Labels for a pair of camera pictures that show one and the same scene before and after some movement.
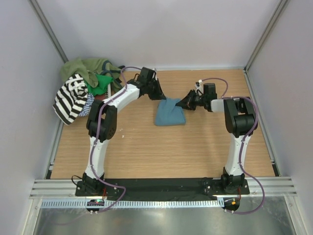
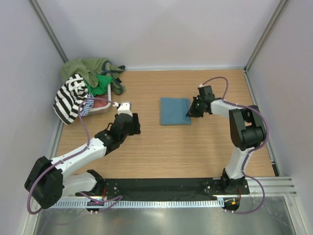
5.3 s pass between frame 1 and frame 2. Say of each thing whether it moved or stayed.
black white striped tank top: stayed
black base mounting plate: stayed
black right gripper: moved
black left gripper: moved
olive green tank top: stayed
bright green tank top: stayed
